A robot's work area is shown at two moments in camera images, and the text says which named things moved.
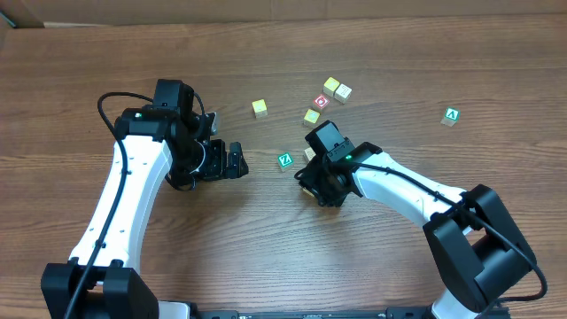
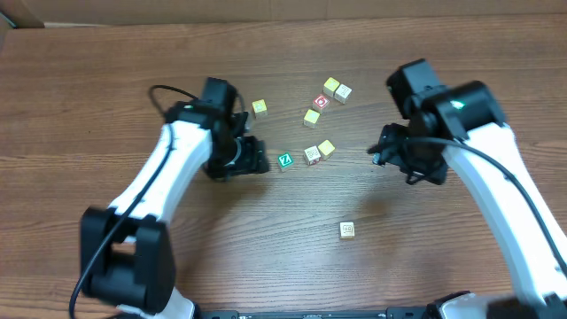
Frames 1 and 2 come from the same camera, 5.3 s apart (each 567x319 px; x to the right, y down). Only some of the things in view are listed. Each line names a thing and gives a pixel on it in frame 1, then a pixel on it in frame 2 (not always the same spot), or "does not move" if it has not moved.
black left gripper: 223,165 → 255,159
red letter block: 321,101 does not move
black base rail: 390,313 does not move
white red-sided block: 310,153 does not move
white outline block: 304,189 → 347,230
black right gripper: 313,184 → 391,148
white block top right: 342,93 does not move
